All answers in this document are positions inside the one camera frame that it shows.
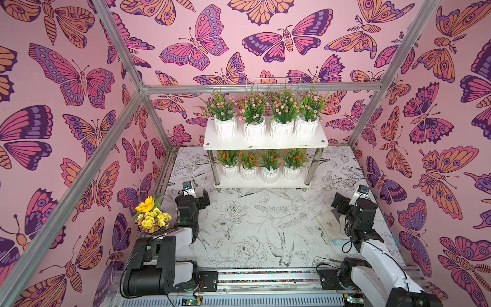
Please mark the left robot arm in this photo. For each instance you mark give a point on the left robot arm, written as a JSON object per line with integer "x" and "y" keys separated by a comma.
{"x": 153, "y": 268}

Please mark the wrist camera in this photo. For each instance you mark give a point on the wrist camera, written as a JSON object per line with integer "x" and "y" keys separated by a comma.
{"x": 361, "y": 192}
{"x": 188, "y": 188}

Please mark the light blue scoop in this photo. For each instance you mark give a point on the light blue scoop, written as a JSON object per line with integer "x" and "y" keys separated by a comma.
{"x": 340, "y": 242}

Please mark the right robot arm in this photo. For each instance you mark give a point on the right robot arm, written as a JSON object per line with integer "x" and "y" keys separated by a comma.
{"x": 379, "y": 277}

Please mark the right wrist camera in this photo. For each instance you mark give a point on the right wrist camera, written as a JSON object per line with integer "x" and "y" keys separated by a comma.
{"x": 361, "y": 192}

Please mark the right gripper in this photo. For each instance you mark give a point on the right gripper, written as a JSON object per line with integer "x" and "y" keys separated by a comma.
{"x": 342, "y": 203}

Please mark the yellow flower bouquet vase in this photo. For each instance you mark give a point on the yellow flower bouquet vase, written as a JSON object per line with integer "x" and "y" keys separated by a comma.
{"x": 150, "y": 216}

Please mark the pink flower pot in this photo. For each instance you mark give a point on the pink flower pot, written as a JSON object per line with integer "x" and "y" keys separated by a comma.
{"x": 252, "y": 114}
{"x": 311, "y": 105}
{"x": 223, "y": 109}
{"x": 285, "y": 109}

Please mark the white two-tier rack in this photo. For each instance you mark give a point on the white two-tier rack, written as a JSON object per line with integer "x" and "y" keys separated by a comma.
{"x": 213, "y": 143}

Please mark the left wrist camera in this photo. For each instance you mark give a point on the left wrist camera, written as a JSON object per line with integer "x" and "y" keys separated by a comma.
{"x": 188, "y": 188}

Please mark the orange flower pot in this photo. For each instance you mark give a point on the orange flower pot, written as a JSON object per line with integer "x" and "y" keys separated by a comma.
{"x": 229, "y": 163}
{"x": 294, "y": 159}
{"x": 270, "y": 164}
{"x": 248, "y": 164}

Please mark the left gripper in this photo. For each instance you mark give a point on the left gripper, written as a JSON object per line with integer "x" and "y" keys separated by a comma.
{"x": 205, "y": 201}

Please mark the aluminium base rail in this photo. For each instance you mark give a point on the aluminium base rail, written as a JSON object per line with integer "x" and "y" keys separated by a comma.
{"x": 298, "y": 286}

